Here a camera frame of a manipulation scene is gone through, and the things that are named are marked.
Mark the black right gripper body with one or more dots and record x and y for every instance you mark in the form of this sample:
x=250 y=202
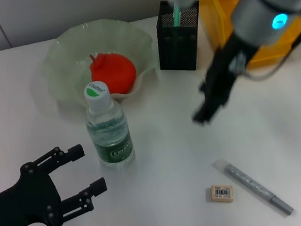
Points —
x=224 y=75

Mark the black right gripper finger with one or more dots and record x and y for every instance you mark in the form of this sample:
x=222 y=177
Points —
x=208 y=114

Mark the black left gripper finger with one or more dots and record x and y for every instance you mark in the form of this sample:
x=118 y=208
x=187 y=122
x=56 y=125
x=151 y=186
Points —
x=65 y=155
x=86 y=199

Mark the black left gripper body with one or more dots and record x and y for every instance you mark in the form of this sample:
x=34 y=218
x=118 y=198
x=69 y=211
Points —
x=19 y=208

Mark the clear green-label water bottle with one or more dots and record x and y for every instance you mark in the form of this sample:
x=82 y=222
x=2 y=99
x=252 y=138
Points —
x=109 y=131

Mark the mint green utility knife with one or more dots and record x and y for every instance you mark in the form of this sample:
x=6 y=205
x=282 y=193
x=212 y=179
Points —
x=176 y=17

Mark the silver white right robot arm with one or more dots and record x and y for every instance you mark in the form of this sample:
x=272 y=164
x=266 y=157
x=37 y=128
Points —
x=264 y=0

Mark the black mesh pen holder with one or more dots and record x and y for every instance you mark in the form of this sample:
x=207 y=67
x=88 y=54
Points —
x=178 y=51

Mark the beige eraser with barcode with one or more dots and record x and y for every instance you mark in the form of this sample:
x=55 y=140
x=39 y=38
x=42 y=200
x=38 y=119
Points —
x=222 y=193

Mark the grey marker pen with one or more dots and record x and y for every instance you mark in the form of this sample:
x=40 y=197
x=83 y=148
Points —
x=251 y=186

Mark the green glass fruit plate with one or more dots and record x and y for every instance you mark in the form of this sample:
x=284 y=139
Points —
x=67 y=60

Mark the yellow plastic bin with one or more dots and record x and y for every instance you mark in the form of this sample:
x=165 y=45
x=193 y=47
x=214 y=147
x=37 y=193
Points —
x=219 y=21

